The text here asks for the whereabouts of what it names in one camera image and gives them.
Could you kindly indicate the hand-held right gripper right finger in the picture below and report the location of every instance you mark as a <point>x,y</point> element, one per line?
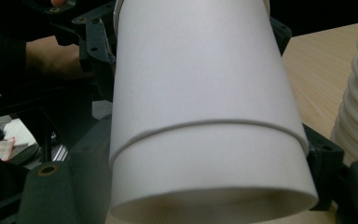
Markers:
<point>357,193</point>

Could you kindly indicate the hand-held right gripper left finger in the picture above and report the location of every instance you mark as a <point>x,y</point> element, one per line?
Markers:
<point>80,186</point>

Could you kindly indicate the checked cloth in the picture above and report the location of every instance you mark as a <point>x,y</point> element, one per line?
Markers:
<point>2,150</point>

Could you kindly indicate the white cloth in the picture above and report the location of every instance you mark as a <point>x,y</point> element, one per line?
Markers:
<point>20,130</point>

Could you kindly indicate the white paper cup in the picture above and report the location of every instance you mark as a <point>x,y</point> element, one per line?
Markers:
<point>211,168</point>
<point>199,62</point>

